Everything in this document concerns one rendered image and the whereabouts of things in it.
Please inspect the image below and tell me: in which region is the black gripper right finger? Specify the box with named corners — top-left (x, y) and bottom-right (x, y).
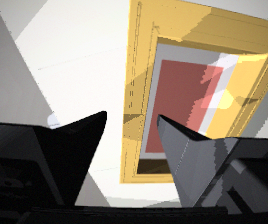
top-left (157, 114), bottom-right (268, 208)

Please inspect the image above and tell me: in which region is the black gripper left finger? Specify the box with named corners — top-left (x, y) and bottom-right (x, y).
top-left (0, 111), bottom-right (107, 205)

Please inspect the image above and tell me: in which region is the yellow picture frame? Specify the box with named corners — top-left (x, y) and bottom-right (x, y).
top-left (119, 0), bottom-right (268, 184)

